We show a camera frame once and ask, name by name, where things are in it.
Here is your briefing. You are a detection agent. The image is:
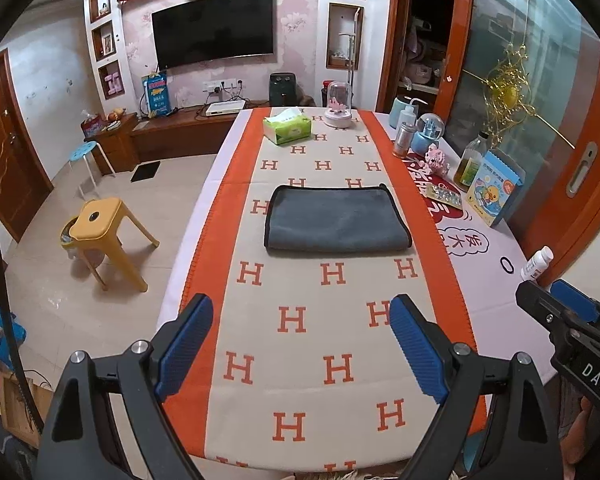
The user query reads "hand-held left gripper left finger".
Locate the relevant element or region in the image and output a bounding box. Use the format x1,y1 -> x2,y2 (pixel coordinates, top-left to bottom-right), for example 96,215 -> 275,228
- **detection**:
35,292 -> 216,480

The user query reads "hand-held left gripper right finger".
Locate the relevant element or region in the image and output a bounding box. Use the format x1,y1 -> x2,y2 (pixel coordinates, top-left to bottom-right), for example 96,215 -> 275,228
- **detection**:
389,294 -> 566,480

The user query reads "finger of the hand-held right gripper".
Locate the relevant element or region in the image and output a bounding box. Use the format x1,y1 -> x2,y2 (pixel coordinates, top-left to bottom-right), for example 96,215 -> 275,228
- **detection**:
515,280 -> 572,335
549,279 -> 600,324

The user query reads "grey towel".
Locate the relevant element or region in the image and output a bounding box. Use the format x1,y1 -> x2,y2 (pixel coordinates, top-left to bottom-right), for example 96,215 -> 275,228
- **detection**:
264,184 -> 413,254

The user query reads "small white bottle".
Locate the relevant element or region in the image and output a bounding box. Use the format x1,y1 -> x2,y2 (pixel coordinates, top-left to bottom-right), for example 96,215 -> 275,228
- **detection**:
521,245 -> 555,282

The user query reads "white printed tablecloth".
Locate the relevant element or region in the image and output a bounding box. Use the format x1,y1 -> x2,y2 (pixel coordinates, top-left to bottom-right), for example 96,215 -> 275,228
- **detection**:
157,108 -> 561,386

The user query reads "orange patterned table blanket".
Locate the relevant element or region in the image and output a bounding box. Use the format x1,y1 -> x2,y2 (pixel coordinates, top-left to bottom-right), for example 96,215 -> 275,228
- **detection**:
179,106 -> 490,473

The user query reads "blue picture book box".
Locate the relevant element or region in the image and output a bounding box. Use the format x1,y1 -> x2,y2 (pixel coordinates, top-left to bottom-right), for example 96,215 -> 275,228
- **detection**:
466,148 -> 526,227

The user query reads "yellow plastic stool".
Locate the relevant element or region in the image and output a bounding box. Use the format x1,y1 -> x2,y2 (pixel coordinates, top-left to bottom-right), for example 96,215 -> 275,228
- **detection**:
70,197 -> 160,293

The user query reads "pill blister pack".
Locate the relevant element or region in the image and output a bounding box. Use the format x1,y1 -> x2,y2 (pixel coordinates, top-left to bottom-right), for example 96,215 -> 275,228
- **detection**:
427,183 -> 463,211

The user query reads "glass oil bottle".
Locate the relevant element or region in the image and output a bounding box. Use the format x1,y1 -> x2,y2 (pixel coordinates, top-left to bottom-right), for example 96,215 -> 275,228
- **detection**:
452,131 -> 490,192

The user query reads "black floor mat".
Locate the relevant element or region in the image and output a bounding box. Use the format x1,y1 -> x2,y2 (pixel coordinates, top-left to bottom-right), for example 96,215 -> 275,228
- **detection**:
130,162 -> 161,183

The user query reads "pink toy figure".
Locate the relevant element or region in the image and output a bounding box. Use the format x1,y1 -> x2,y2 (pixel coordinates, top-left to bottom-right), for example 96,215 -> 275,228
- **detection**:
423,143 -> 451,179

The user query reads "wooden box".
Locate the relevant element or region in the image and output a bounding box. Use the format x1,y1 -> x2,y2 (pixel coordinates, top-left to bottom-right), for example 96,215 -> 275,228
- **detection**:
0,372 -> 55,448

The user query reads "orange glass sliding door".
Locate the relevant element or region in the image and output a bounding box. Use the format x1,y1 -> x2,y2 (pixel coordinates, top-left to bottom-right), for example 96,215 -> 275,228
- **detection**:
432,0 -> 600,288

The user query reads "snow globe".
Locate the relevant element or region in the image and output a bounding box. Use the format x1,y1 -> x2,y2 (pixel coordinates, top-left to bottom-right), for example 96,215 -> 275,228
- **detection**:
411,113 -> 446,153

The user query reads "blue round stool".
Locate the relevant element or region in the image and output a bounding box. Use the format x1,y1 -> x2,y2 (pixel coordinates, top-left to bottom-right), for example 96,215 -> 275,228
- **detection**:
68,141 -> 117,200

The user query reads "metal canister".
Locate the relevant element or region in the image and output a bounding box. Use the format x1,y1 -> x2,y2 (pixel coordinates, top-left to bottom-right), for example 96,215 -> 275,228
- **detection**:
393,122 -> 415,159

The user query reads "wooden television cabinet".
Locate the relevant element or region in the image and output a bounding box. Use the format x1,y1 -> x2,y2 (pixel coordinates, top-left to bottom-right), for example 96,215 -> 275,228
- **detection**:
130,99 -> 272,163

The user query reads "wooden side cabinet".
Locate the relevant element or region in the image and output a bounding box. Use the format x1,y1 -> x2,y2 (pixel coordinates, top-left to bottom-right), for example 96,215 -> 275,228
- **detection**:
83,112 -> 140,177

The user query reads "gold hanging ornament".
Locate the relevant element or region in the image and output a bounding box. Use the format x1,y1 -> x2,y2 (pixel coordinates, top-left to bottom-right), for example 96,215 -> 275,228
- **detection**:
464,0 -> 576,150

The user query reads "white squeeze bottle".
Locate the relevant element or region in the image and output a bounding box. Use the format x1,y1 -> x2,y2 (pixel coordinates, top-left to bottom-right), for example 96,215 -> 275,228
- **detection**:
399,96 -> 433,131

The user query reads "red tissue pack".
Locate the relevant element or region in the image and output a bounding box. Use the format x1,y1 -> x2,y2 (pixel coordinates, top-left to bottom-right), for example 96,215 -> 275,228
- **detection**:
81,110 -> 106,137

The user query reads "light blue container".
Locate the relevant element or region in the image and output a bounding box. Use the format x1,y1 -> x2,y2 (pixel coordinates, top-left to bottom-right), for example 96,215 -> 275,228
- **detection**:
389,95 -> 415,129

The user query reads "green tissue box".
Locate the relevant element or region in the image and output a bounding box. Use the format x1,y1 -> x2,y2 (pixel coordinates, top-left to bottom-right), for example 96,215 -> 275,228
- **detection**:
262,109 -> 314,146

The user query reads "white set-top box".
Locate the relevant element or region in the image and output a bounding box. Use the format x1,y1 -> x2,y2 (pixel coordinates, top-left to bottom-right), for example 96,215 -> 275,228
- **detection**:
205,100 -> 246,117

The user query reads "blue printed bag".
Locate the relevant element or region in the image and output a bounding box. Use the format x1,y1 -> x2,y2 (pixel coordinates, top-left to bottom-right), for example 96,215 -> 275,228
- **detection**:
140,72 -> 173,119

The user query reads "glass dome ornament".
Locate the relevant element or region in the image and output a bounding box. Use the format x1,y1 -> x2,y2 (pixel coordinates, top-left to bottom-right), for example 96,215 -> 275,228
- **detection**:
323,80 -> 353,128

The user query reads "white power strip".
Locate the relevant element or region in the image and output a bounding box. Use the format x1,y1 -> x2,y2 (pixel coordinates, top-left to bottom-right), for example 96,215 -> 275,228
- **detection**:
202,78 -> 242,93

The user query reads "brown wooden door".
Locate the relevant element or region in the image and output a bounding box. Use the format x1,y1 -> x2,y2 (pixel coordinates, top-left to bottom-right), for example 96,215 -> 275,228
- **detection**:
0,50 -> 55,243

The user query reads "black air fryer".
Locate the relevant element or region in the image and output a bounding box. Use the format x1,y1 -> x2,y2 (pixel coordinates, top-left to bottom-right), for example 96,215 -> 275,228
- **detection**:
269,73 -> 297,108

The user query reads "white pole stand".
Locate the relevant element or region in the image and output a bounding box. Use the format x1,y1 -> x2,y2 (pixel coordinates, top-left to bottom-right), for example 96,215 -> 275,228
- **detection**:
338,7 -> 363,111

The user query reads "black curved television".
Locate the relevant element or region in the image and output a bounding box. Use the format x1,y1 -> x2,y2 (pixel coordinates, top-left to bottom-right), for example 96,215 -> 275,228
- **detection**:
151,0 -> 275,71

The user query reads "silver door handle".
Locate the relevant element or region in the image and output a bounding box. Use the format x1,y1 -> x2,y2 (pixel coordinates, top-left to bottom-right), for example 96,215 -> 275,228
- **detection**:
566,141 -> 599,198

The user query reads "black cable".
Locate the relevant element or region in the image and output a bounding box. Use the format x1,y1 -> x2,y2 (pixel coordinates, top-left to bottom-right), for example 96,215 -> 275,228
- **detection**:
0,205 -> 46,433

